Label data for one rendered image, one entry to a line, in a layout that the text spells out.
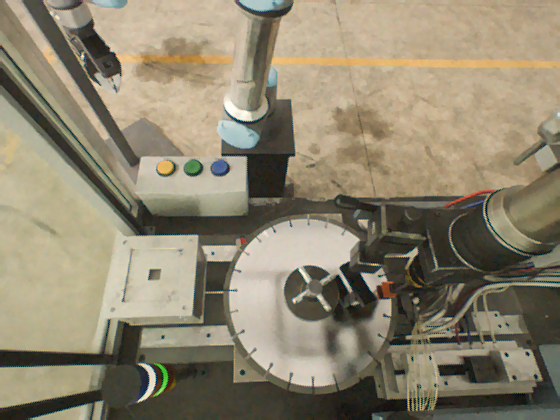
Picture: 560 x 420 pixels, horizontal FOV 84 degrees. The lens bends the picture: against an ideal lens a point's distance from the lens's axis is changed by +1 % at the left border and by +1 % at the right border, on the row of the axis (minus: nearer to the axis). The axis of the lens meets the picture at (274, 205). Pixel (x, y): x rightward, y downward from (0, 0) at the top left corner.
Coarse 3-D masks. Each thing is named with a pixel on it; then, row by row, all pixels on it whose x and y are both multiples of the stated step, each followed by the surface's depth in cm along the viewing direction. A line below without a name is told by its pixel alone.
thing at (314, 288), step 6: (300, 270) 60; (306, 276) 59; (330, 276) 60; (312, 282) 58; (318, 282) 58; (324, 282) 59; (306, 288) 59; (312, 288) 58; (318, 288) 58; (300, 294) 58; (306, 294) 58; (312, 294) 58; (318, 294) 58; (294, 300) 57; (300, 300) 58; (324, 300) 57; (324, 306) 57
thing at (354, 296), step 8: (344, 264) 59; (344, 272) 59; (352, 272) 56; (352, 280) 58; (360, 280) 58; (352, 288) 58; (360, 288) 57; (368, 288) 57; (352, 296) 60; (360, 296) 57; (368, 296) 57; (360, 304) 58; (368, 304) 56
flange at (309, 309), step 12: (300, 276) 63; (312, 276) 63; (324, 276) 63; (288, 288) 62; (300, 288) 62; (324, 288) 62; (336, 288) 63; (288, 300) 61; (312, 300) 60; (336, 300) 61; (300, 312) 60; (312, 312) 60; (324, 312) 60
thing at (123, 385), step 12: (108, 372) 37; (120, 372) 37; (132, 372) 37; (144, 372) 39; (108, 384) 36; (120, 384) 36; (132, 384) 36; (144, 384) 38; (108, 396) 36; (120, 396) 36; (132, 396) 36
